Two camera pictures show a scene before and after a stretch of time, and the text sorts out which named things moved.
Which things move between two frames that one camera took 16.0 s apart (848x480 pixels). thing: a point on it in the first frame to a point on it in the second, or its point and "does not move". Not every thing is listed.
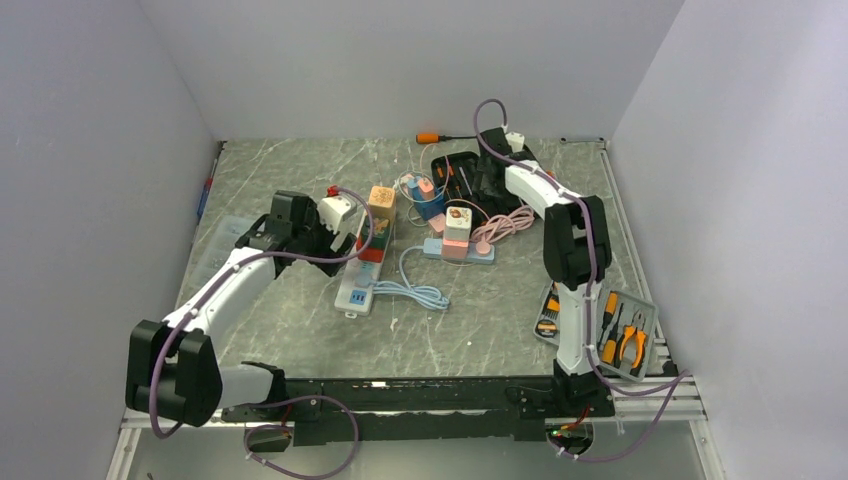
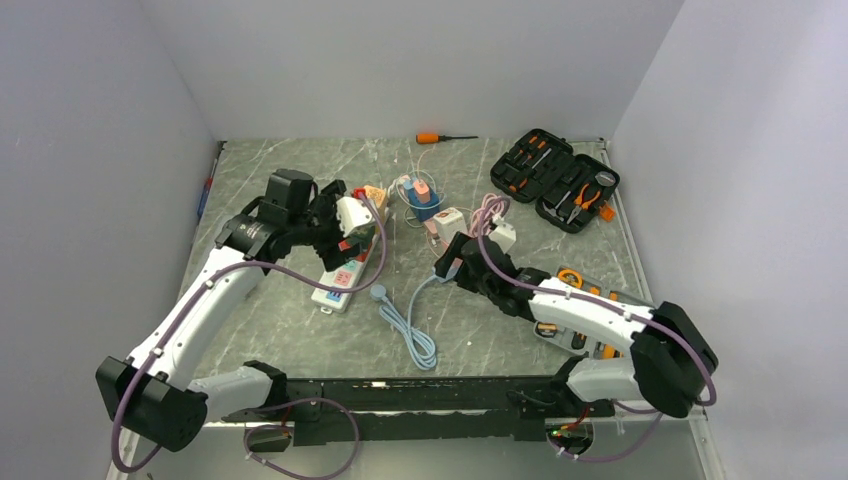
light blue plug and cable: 423,296 to 419,346
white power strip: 353,300 to 346,276
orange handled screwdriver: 430,138 does not move
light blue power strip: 432,248 to 452,271
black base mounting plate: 325,412 does not move
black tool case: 457,172 to 567,187
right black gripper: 482,185 to 445,261
